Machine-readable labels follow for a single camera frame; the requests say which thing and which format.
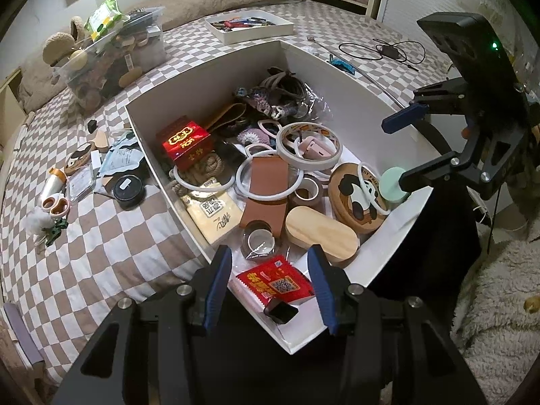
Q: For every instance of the brown leather case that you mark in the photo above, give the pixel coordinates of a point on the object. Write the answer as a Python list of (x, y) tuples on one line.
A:
[(265, 194)]

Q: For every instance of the oval wooden brush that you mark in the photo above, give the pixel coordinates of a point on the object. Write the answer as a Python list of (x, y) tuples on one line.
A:
[(128, 78)]

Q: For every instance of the yellow ball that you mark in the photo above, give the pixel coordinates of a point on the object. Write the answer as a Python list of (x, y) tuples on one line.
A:
[(78, 60)]

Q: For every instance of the small pink device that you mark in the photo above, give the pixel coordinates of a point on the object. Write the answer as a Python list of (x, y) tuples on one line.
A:
[(316, 149)]

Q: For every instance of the clear plastic storage bin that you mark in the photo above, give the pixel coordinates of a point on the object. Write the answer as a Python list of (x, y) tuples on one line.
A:
[(143, 55)]

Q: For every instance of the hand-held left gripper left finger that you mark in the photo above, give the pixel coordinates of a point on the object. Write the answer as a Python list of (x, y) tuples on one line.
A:
[(219, 287)]

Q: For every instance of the mint green round pad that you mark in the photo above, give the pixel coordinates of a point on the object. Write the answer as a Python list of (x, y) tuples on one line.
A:
[(390, 185)]

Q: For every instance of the green snack packet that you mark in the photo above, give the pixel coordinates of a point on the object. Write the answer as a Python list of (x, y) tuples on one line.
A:
[(103, 19)]

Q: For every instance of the wrapped brown tape roll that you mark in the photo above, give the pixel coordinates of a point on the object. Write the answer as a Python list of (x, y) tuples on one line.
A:
[(249, 230)]

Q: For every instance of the purple cloth strip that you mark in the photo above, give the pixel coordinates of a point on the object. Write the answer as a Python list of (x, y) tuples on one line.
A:
[(23, 333)]

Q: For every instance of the light wooden block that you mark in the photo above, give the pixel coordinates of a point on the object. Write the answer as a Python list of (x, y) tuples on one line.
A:
[(101, 139)]

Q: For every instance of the light wooden oval box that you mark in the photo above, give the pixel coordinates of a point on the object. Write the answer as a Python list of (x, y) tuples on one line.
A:
[(320, 236)]

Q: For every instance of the small yellow object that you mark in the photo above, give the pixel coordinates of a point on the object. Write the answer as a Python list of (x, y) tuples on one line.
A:
[(529, 305)]

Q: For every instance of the clear thread spool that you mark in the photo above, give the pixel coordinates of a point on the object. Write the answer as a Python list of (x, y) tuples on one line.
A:
[(52, 184)]

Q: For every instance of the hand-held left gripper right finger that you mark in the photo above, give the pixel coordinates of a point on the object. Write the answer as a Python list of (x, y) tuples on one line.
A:
[(320, 291)]

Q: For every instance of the green plastic clip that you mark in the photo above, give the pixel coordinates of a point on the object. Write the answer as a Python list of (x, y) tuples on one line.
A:
[(52, 233)]

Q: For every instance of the white paper card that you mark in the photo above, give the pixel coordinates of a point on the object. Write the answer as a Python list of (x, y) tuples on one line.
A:
[(96, 159)]

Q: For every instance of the white shallow tray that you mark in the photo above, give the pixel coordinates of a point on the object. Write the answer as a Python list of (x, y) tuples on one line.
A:
[(261, 33)]

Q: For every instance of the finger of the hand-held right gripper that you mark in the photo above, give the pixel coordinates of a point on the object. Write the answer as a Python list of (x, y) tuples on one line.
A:
[(403, 117), (430, 168)]

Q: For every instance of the clear plastic case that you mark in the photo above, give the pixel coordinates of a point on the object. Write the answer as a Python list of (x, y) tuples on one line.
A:
[(80, 185)]

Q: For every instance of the small wooden panda disc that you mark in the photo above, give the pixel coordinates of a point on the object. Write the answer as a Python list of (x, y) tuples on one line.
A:
[(79, 158)]

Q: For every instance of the pink crochet round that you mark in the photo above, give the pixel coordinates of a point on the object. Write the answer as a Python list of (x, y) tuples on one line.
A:
[(249, 135)]

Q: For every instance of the white fluff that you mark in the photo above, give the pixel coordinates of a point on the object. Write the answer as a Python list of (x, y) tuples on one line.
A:
[(36, 221)]

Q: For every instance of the small black wedge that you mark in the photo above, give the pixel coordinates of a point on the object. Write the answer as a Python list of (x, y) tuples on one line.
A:
[(91, 126)]

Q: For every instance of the pink scissors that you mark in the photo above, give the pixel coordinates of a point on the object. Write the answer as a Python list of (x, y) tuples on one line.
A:
[(260, 124)]

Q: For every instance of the multicolour crochet piece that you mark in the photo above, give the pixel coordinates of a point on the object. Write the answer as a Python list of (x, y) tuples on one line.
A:
[(261, 99)]

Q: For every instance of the white fluffy rug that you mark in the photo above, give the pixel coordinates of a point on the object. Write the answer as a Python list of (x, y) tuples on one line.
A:
[(498, 325)]

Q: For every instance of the red box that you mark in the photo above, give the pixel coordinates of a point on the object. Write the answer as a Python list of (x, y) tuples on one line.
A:
[(185, 143)]

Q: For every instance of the metal telescopic back scratcher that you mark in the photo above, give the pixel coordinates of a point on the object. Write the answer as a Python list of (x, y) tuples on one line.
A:
[(371, 82)]

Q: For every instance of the large wooden panda box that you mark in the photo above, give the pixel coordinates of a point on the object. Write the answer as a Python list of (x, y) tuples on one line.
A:
[(352, 202)]

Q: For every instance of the wooden headboard shelf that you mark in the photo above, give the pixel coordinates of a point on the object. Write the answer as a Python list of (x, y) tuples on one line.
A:
[(8, 105)]

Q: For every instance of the clear plastic wrap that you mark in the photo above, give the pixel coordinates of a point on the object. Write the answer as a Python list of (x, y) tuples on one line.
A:
[(312, 97)]

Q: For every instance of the red snack packet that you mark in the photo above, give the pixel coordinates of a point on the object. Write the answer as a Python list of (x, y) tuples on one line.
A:
[(261, 282)]

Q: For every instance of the brown leather oval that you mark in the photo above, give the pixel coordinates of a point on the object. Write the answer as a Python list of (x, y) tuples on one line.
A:
[(223, 116)]

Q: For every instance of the orange white scissors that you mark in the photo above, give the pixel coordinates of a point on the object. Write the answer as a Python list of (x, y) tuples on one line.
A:
[(53, 206)]

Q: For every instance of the small black box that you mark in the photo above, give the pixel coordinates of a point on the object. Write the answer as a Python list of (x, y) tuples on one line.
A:
[(280, 312)]

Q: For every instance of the assorted pens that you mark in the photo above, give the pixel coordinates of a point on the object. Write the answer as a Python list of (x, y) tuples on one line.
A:
[(236, 23)]

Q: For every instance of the yellow packet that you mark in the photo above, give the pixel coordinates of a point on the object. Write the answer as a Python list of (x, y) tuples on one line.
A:
[(215, 219)]

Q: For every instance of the white cardboard box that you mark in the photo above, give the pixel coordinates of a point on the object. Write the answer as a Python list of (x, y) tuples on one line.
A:
[(177, 93)]

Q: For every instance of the black round case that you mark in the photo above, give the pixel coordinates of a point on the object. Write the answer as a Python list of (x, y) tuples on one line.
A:
[(230, 154)]

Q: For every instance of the black round tin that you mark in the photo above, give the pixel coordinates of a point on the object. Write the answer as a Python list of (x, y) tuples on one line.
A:
[(126, 196)]

